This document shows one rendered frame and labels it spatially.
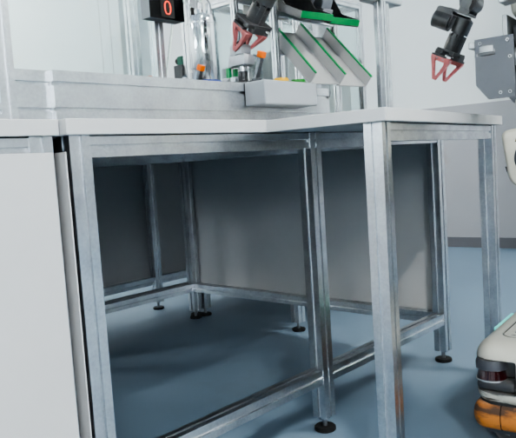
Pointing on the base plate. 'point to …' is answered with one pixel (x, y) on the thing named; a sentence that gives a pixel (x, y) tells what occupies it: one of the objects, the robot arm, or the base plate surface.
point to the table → (337, 122)
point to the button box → (280, 94)
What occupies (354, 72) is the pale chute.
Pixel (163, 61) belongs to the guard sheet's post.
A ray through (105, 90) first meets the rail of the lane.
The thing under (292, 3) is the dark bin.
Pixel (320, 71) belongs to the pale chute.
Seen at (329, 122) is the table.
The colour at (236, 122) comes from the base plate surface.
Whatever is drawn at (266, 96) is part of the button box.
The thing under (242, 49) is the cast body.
